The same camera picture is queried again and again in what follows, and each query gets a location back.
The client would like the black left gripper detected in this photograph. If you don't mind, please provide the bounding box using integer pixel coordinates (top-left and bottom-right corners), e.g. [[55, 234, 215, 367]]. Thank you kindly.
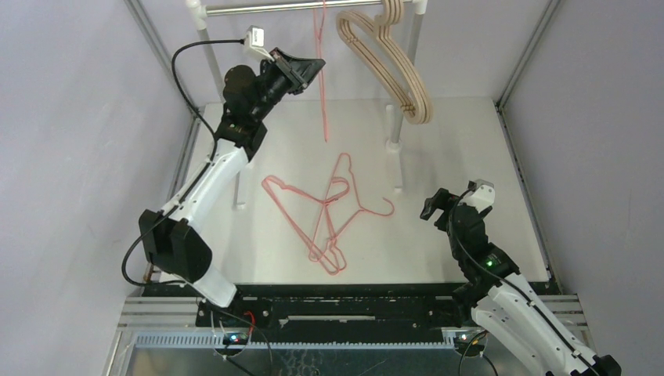
[[251, 49, 324, 122]]

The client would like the pink wire hanger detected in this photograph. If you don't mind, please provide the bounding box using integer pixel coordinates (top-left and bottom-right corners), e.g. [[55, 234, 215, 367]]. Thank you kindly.
[[262, 175, 350, 276], [309, 153, 395, 274], [312, 0, 330, 143]]

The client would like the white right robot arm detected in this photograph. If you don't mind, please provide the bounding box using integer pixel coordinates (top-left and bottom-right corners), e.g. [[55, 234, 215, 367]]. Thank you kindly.
[[420, 180, 622, 375]]

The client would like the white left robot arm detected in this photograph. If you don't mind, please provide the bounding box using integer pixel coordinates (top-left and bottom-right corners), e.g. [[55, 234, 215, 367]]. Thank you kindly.
[[139, 47, 326, 327]]

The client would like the metal clothes rack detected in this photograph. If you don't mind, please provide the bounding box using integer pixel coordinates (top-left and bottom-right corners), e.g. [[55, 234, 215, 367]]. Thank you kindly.
[[186, 1, 433, 191]]

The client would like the right circuit board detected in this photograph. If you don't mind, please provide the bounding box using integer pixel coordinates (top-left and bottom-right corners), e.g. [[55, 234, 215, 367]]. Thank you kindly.
[[454, 332, 486, 349]]

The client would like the circuit board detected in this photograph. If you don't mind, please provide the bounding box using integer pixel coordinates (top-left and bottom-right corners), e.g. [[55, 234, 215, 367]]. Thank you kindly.
[[222, 332, 251, 347], [454, 332, 486, 349]]

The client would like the left circuit board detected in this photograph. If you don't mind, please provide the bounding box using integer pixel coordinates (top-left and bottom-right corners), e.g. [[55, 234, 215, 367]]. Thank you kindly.
[[222, 332, 251, 347]]

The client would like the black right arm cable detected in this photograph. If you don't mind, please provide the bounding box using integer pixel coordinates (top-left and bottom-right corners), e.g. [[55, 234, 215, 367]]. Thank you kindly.
[[446, 187, 619, 376]]

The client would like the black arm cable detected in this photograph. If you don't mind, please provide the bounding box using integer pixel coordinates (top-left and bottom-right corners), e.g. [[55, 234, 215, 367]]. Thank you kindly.
[[121, 38, 246, 287], [446, 187, 619, 376]]

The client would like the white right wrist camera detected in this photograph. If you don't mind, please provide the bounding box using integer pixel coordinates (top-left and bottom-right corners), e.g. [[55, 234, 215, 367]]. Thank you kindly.
[[462, 179, 496, 212]]

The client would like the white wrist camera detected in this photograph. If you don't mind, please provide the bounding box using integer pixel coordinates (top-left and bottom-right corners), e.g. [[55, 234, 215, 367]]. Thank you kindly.
[[243, 25, 274, 61], [462, 179, 496, 212]]

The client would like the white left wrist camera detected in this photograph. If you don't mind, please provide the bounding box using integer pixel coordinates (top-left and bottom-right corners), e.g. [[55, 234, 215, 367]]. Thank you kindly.
[[243, 25, 274, 61]]

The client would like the right aluminium frame post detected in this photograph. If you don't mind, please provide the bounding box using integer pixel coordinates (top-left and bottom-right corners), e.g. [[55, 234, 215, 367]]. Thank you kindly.
[[494, 0, 565, 266]]

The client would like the aluminium frame post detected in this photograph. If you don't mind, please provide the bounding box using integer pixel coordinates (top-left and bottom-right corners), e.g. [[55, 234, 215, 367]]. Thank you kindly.
[[494, 0, 565, 266], [124, 0, 198, 197]]

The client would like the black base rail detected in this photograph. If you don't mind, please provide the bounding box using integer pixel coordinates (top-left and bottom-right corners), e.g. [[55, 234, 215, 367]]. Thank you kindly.
[[195, 283, 481, 346]]

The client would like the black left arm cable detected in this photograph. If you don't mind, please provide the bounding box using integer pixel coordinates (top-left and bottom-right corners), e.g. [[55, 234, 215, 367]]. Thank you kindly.
[[121, 38, 246, 287]]

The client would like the left aluminium frame post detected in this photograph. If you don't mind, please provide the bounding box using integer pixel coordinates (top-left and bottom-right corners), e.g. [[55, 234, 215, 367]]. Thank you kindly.
[[124, 0, 198, 197]]

